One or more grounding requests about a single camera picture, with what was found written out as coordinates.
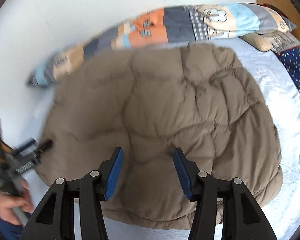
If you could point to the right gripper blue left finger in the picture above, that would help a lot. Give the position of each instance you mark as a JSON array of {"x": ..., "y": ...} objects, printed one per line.
[{"x": 53, "y": 217}]

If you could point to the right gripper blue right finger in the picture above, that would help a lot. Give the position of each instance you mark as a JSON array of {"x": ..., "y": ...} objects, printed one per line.
[{"x": 243, "y": 218}]

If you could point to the brown hooded puffer jacket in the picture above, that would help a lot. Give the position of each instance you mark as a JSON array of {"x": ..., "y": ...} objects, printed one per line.
[{"x": 150, "y": 101}]

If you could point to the person left hand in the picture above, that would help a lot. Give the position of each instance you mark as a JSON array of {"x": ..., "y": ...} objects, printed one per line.
[{"x": 8, "y": 202}]

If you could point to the light blue cloud bedsheet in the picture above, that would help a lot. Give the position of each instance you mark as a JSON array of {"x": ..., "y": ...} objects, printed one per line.
[{"x": 24, "y": 112}]

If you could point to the navy star pillow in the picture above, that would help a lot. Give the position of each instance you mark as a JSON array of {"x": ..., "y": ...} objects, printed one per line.
[{"x": 291, "y": 61}]

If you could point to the beige printed pillow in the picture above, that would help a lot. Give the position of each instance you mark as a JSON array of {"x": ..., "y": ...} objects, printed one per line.
[{"x": 277, "y": 42}]

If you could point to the wooden headboard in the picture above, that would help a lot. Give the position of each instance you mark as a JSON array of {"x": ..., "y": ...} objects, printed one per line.
[{"x": 289, "y": 10}]

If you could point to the patchwork rolled quilt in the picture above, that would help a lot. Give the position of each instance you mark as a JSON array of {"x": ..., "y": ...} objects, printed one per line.
[{"x": 187, "y": 23}]

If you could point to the dark red cloth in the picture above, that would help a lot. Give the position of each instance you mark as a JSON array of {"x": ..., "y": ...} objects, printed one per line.
[{"x": 275, "y": 9}]

